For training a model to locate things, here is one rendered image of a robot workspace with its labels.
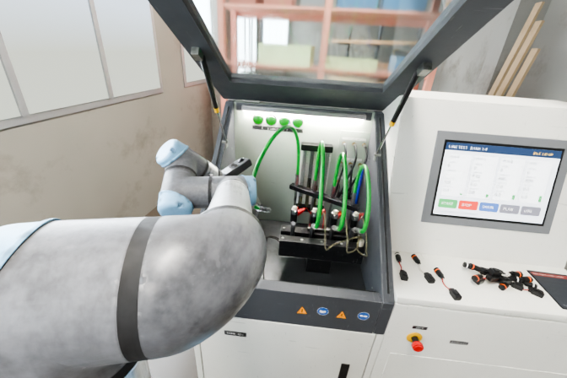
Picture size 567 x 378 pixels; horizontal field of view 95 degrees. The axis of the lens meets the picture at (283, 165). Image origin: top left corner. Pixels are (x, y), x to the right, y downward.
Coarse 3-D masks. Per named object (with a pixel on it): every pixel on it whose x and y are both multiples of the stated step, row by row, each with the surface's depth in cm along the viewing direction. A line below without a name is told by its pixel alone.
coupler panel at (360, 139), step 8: (344, 136) 118; (352, 136) 117; (360, 136) 117; (368, 136) 117; (352, 144) 119; (360, 144) 119; (344, 152) 121; (352, 152) 121; (360, 152) 120; (336, 160) 123; (352, 160) 122; (360, 160) 122; (352, 176) 126; (336, 184) 128
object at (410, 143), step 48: (432, 96) 97; (480, 96) 105; (432, 144) 94; (432, 240) 101; (480, 240) 100; (528, 240) 98; (384, 336) 91; (432, 336) 89; (480, 336) 87; (528, 336) 85
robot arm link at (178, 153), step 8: (168, 144) 64; (176, 144) 62; (184, 144) 65; (160, 152) 64; (168, 152) 61; (176, 152) 62; (184, 152) 63; (192, 152) 66; (160, 160) 62; (168, 160) 61; (176, 160) 62; (184, 160) 63; (192, 160) 65; (200, 160) 67; (192, 168) 64; (200, 168) 67
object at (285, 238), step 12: (288, 228) 111; (300, 228) 112; (288, 240) 104; (300, 240) 105; (312, 240) 105; (336, 240) 106; (288, 252) 106; (300, 252) 106; (312, 252) 105; (324, 252) 105; (336, 252) 104; (312, 264) 108; (324, 264) 107
